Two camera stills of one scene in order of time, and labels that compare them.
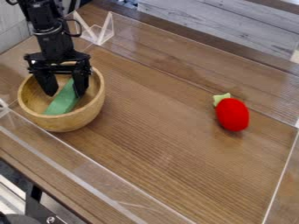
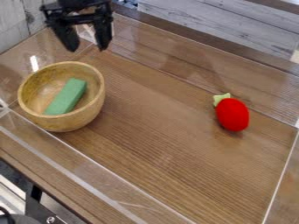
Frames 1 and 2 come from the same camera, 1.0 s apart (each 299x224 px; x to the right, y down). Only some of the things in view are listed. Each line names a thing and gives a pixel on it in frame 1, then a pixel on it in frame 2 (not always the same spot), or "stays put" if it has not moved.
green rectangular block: (64, 100) stays put
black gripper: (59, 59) -> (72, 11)
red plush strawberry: (231, 113) stays put
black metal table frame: (35, 209) stays put
